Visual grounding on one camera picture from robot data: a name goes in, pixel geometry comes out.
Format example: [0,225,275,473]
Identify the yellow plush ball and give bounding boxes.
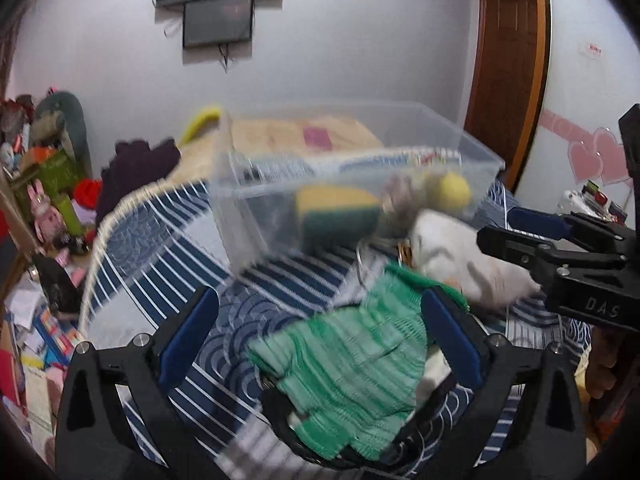
[439,171,473,211]

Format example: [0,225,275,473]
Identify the white plush toy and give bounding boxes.
[407,210,543,308]

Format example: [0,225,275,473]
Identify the green bottle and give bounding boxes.
[56,195,86,237]

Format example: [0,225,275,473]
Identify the blue striped blanket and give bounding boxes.
[82,180,596,480]

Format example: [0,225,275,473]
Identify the brown wooden door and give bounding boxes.
[462,0,552,194]

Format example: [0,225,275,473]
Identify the grey pink plush toy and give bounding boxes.
[384,174,442,222]

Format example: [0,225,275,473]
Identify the pink bunny toy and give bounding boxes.
[27,180,67,242]

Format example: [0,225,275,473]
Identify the pink heart wall stickers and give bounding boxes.
[542,109,632,187]

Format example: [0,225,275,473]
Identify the yellow and green sponge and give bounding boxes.
[295,185,383,256]

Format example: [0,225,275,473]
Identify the small wall monitor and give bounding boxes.
[182,0,254,50]

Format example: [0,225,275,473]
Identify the red cloth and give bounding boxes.
[74,178,104,210]

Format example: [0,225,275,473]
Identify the dark purple knitted cloth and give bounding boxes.
[95,137,182,217]

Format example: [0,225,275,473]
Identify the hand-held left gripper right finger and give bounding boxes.
[420,287,588,480]

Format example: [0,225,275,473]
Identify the beige bed sheet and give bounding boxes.
[170,114,386,187]

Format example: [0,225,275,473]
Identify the green knitted cloth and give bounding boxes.
[247,260,471,462]

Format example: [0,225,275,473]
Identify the clear plastic storage box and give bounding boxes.
[207,101,506,272]

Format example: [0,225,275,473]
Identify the pile of books and papers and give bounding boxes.
[0,270,85,463]

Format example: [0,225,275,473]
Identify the yellow plush banana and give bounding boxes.
[179,105,222,146]

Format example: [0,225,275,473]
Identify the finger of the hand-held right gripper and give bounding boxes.
[476,226,626,281]
[506,206,628,242]

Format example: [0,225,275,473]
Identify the clutter of small bottles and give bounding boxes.
[556,180,629,224]

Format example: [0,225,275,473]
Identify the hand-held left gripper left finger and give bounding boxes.
[54,285,221,480]

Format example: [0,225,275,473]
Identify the pink card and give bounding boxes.
[302,127,335,152]

